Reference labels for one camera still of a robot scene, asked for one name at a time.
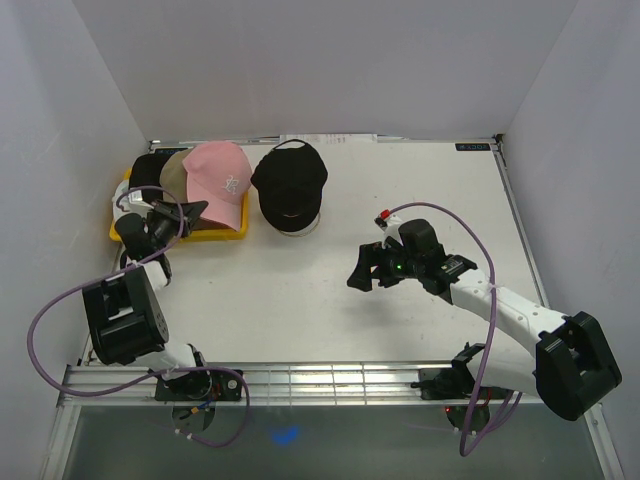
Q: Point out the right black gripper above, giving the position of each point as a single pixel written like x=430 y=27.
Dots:
x=372 y=255

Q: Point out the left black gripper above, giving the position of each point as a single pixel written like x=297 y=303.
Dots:
x=168 y=211

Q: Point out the pink baseball cap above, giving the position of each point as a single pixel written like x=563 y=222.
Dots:
x=218 y=172

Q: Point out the black cap gold logo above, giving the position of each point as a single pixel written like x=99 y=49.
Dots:
x=289 y=181

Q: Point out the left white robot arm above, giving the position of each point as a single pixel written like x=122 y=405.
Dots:
x=126 y=324

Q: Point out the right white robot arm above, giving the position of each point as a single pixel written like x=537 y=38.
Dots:
x=571 y=365

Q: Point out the yellow plastic tray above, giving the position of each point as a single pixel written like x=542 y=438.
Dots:
x=200 y=235

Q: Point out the beige baseball cap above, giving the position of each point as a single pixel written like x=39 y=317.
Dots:
x=173 y=176

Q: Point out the plain black cap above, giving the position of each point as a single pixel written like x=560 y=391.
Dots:
x=147 y=169

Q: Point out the white cap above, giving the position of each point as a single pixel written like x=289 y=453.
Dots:
x=120 y=195

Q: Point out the white paper label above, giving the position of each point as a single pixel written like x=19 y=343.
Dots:
x=331 y=139

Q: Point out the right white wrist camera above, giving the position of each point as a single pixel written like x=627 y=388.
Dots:
x=389 y=223

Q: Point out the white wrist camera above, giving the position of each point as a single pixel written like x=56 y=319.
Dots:
x=134 y=203
x=389 y=223

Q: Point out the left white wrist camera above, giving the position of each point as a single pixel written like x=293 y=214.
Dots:
x=134 y=203

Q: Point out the gold wire hat stand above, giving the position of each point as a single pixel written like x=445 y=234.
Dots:
x=305 y=231

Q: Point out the aluminium front rail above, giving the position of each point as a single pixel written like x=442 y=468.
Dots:
x=273 y=385

